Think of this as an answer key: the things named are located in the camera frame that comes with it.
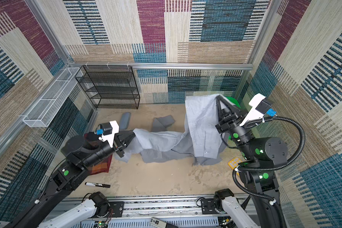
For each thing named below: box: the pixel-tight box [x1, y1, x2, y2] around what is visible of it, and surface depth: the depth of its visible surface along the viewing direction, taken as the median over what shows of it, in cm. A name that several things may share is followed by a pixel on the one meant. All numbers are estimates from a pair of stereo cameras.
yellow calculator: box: [227, 156, 243, 170], surface depth 91 cm
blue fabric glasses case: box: [119, 112, 132, 130], surface depth 114 cm
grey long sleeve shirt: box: [114, 94, 227, 166], surface depth 54 cm
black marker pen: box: [84, 181, 111, 189], surface depth 82 cm
